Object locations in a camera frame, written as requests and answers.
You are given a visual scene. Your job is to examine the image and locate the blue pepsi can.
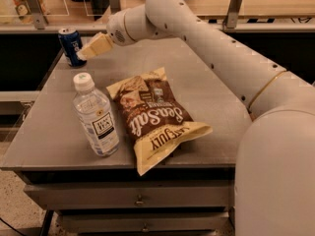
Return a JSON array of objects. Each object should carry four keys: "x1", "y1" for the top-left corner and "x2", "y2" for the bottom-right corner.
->
[{"x1": 58, "y1": 28, "x2": 86, "y2": 68}]

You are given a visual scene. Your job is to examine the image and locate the clear water bottle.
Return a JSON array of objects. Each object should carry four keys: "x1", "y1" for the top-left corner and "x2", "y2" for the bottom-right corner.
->
[{"x1": 73, "y1": 73, "x2": 119, "y2": 156}]

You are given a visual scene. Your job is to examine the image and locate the drawer knob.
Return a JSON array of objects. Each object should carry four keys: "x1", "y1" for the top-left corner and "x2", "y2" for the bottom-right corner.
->
[
  {"x1": 142, "y1": 223, "x2": 150, "y2": 233},
  {"x1": 134, "y1": 195, "x2": 145, "y2": 207}
]

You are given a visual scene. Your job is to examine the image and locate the lower drawer knob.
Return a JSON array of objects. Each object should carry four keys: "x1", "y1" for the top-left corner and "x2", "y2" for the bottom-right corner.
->
[{"x1": 142, "y1": 223, "x2": 150, "y2": 233}]

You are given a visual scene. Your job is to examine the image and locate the sea salt chips bag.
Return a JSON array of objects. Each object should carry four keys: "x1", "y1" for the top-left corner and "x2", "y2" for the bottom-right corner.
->
[{"x1": 107, "y1": 68, "x2": 213, "y2": 175}]

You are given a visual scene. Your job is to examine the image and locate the left metal bracket post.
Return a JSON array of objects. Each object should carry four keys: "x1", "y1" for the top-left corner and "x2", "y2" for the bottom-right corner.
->
[{"x1": 26, "y1": 0, "x2": 47, "y2": 30}]

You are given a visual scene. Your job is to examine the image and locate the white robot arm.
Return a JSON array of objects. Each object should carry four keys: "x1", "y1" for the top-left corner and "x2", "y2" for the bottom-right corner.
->
[{"x1": 79, "y1": 0, "x2": 315, "y2": 236}]

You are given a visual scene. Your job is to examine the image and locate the right metal bracket post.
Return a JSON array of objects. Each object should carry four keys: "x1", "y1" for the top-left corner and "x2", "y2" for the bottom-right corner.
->
[{"x1": 224, "y1": 0, "x2": 243, "y2": 29}]

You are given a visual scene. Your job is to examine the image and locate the grey metal drawer cabinet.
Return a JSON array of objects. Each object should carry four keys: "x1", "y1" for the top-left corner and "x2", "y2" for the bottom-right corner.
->
[{"x1": 1, "y1": 39, "x2": 251, "y2": 236}]

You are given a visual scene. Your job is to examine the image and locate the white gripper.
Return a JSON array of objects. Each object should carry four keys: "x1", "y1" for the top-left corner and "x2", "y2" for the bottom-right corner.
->
[{"x1": 77, "y1": 10, "x2": 135, "y2": 61}]

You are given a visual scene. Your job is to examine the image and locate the upper drawer knob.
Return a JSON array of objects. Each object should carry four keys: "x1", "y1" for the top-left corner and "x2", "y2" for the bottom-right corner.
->
[{"x1": 134, "y1": 195, "x2": 145, "y2": 207}]

